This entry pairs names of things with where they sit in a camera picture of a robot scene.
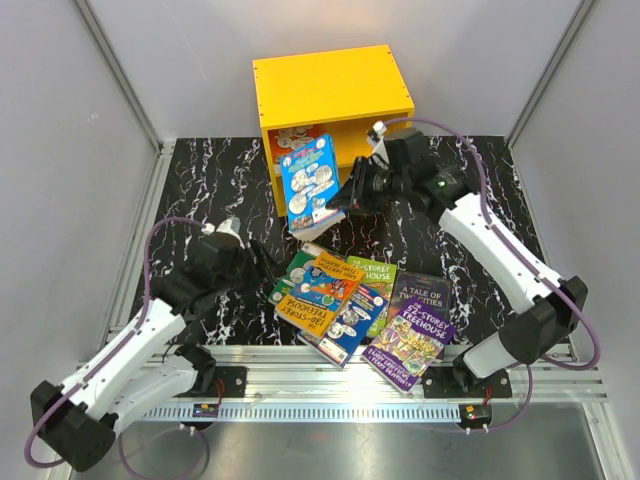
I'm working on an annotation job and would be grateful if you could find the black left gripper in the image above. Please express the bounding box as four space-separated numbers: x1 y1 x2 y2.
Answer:
214 238 287 299

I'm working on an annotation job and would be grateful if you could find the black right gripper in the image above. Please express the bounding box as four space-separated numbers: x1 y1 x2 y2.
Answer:
327 157 410 217

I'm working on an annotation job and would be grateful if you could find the yellow 130-storey treehouse book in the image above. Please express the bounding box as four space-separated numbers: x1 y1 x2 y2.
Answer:
275 252 365 340

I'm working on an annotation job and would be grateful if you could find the orange treehouse book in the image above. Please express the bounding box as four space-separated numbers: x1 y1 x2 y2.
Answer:
269 125 322 164

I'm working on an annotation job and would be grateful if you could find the dark blue treehouse book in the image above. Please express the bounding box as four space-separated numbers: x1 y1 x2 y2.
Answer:
297 285 389 369

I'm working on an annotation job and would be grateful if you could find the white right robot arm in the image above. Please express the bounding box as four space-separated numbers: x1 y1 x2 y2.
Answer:
327 122 588 397

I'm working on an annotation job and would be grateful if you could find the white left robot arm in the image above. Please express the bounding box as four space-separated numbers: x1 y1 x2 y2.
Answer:
30 230 286 472

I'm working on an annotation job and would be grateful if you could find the green treehouse book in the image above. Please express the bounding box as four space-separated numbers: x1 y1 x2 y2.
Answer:
268 242 325 305

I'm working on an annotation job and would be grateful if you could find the yellow wooden shelf cabinet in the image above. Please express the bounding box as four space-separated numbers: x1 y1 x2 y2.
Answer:
253 45 415 217

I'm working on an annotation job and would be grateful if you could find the lime 65-storey treehouse book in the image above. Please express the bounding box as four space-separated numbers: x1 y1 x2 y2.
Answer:
347 256 397 339

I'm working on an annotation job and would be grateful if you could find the dark Tale of Two Cities book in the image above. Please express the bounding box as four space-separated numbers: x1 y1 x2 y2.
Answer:
387 271 451 320

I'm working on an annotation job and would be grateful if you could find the purple 52-storey treehouse book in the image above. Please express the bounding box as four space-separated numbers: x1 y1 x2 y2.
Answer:
362 297 456 395

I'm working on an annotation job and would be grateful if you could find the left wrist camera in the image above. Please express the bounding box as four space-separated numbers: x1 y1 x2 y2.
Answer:
201 216 247 249

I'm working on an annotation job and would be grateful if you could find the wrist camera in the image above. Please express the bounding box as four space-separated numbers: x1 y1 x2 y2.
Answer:
201 216 247 249
367 121 387 155

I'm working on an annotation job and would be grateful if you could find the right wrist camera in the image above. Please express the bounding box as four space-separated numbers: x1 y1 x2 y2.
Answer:
367 121 387 155

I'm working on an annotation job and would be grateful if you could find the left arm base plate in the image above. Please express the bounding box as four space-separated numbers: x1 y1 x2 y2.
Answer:
177 366 248 430

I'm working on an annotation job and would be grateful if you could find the white slotted cable duct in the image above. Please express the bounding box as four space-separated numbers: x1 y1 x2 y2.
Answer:
142 402 460 423

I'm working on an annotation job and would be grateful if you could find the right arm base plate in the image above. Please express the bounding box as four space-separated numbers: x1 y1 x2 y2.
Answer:
423 367 514 434

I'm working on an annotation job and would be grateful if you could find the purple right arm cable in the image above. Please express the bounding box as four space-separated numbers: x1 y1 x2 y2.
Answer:
382 117 601 431

